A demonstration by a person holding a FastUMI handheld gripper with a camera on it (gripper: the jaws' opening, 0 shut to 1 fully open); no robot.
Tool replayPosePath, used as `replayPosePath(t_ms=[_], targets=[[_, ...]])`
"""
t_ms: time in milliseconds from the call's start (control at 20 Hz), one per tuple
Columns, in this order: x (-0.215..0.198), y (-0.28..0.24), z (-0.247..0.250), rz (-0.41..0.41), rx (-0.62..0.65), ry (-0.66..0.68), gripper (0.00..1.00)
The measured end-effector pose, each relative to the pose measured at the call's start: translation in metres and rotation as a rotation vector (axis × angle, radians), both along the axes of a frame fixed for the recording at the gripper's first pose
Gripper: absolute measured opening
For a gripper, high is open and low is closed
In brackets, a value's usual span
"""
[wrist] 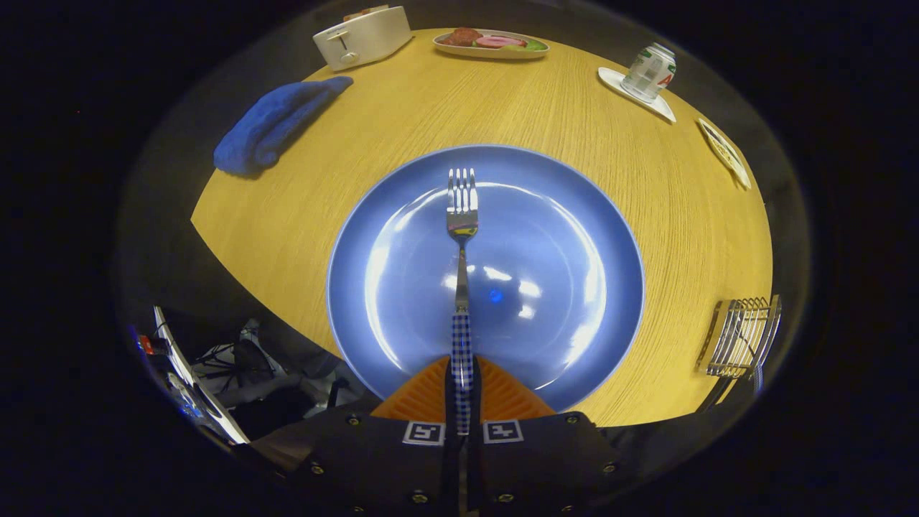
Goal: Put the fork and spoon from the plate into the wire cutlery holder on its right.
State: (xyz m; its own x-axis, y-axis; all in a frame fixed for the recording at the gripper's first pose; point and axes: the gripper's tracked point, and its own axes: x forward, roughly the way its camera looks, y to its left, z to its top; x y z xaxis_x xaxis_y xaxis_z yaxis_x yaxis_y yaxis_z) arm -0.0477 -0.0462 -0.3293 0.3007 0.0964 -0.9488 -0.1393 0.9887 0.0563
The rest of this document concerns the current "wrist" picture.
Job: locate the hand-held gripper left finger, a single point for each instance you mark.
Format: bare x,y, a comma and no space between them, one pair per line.
388,467

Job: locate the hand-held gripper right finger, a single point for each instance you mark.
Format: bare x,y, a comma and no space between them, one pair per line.
538,467

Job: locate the silver flat panel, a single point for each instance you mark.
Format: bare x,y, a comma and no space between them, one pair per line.
194,388

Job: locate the blue plate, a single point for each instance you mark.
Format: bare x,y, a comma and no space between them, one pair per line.
560,251

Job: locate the blue cloth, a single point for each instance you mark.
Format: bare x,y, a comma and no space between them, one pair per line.
273,126

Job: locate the white divided dish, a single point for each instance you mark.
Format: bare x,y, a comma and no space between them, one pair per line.
725,154

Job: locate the white square coaster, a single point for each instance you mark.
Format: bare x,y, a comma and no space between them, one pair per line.
614,80

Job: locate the white drink bottle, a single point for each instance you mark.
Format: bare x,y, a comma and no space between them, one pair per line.
648,72

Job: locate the beige food plate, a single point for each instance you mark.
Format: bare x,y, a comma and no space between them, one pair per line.
488,52

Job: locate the green lettuce leaf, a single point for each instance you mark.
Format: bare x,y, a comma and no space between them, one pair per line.
535,45

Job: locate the pink ham slice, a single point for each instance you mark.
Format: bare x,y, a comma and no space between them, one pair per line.
497,42

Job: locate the white toaster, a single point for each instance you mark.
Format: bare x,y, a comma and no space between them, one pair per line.
366,39

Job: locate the large brown meat piece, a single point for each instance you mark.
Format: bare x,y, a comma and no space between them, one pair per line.
463,36

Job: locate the toast slice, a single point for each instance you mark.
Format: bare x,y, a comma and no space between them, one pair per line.
377,9
355,14

